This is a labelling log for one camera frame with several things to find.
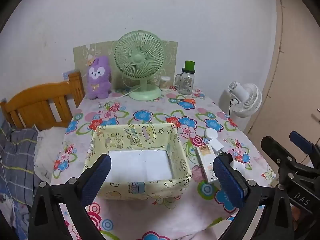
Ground white fan power cable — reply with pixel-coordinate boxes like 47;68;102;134
106;75;140;104

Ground purple rabbit plush toy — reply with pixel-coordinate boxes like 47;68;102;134
86;56;113;100

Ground yellow cartoon fabric storage box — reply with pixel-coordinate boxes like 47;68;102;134
84;123;192;201

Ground glass jar mug green lid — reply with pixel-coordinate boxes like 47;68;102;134
175;60;196;95

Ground white power adapter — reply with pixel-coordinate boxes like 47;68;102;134
206;139;225;157

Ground white standing fan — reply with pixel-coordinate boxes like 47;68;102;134
227;81;263;130

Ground white power strip cartoon sticker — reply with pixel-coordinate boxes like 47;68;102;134
196;145;220;183

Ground floral tablecloth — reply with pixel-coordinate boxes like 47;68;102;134
50;86;278;240

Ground white square labelled adapter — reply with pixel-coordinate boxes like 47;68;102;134
230;160;247;174

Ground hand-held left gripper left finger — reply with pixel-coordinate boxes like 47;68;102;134
28;154;112;240

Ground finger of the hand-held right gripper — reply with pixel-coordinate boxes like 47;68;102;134
261;135;301;181
289;131;320;166

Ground beige door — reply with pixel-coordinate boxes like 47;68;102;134
244;0;320;165

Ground clear cotton swab container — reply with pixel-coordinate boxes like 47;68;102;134
159;76;171;92

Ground grey plaid blanket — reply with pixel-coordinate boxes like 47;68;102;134
0;120;50;240

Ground orange handled scissors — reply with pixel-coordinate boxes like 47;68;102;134
176;97;196;105

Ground white oval charger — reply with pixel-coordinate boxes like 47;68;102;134
204;128;218;140

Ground green desk fan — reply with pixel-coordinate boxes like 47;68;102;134
114;30;167;102

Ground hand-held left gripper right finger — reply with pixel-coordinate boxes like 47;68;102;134
212;153;294;240

